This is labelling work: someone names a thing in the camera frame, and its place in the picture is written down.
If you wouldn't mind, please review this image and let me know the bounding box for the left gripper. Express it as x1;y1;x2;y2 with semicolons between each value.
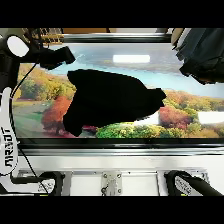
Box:
39;45;77;71

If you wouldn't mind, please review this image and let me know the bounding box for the heap of clothes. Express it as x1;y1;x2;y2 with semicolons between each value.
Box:
171;27;224;86

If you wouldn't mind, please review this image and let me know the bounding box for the black garment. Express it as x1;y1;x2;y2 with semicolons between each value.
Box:
62;68;167;138

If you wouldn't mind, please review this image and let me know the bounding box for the black cable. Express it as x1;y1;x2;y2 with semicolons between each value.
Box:
8;62;50;196

